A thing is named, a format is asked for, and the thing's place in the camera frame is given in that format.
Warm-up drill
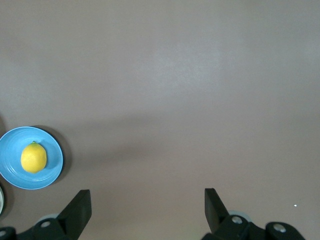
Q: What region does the blue plastic plate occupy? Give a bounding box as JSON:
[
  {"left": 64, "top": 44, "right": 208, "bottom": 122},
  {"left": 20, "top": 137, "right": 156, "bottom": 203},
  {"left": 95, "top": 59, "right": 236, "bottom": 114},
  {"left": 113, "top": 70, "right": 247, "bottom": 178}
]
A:
[{"left": 0, "top": 126, "right": 64, "bottom": 190}]

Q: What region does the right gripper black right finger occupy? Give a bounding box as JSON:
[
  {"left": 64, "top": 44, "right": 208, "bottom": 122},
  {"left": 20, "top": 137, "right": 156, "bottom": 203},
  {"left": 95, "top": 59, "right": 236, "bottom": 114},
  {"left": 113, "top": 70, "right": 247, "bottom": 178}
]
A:
[{"left": 201, "top": 187, "right": 306, "bottom": 240}]

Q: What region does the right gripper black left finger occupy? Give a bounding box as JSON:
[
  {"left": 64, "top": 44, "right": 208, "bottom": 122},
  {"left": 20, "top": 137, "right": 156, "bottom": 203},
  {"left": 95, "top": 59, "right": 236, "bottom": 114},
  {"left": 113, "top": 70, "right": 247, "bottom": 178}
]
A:
[{"left": 14, "top": 189, "right": 92, "bottom": 240}]

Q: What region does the pale green plastic plate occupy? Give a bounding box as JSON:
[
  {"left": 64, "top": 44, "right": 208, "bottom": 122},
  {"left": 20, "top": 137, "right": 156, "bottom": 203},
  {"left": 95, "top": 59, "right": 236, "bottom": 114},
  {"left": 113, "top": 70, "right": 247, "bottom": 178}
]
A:
[{"left": 0, "top": 185, "right": 5, "bottom": 216}]

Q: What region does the yellow lemon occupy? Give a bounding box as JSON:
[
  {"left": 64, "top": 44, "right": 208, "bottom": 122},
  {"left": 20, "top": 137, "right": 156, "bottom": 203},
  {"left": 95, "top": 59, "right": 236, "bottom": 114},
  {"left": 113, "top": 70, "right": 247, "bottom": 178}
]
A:
[{"left": 20, "top": 140, "right": 48, "bottom": 174}]

